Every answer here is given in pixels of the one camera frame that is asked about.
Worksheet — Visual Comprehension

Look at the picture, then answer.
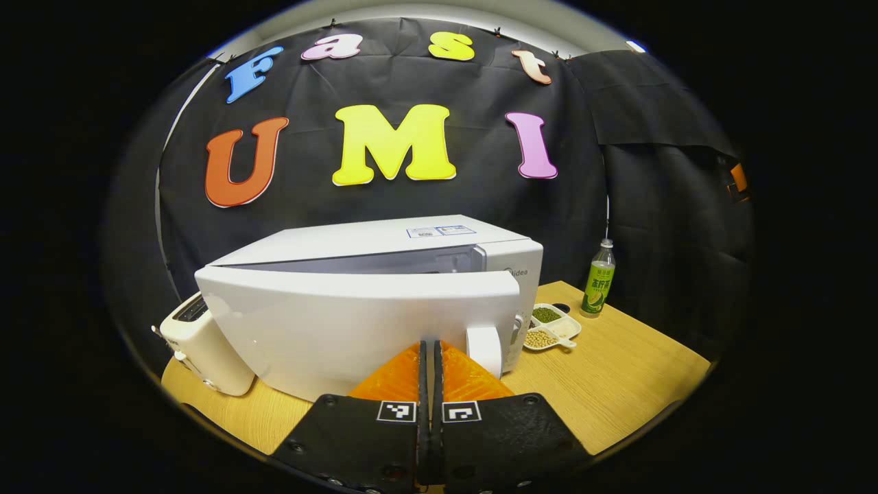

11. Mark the white microwave oven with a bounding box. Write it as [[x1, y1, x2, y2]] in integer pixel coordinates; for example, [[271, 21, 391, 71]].
[[195, 215, 544, 403]]

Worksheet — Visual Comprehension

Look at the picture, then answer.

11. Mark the green drink bottle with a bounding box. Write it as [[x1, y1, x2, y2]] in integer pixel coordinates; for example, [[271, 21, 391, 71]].
[[580, 238, 617, 318]]

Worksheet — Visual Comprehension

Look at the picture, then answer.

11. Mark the white toaster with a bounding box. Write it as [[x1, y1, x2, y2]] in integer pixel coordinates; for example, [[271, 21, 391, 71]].
[[152, 292, 256, 397]]

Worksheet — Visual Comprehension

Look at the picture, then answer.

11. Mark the white divided bean dish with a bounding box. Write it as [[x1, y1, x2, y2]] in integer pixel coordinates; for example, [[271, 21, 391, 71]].
[[523, 303, 582, 352]]

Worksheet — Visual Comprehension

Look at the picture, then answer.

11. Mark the black backdrop cloth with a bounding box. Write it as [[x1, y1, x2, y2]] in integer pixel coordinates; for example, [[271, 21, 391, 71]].
[[103, 17, 755, 357]]

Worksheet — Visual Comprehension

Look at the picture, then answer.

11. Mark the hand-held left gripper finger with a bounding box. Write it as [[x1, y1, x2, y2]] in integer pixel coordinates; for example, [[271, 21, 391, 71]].
[[430, 340, 591, 491], [271, 340, 431, 494]]

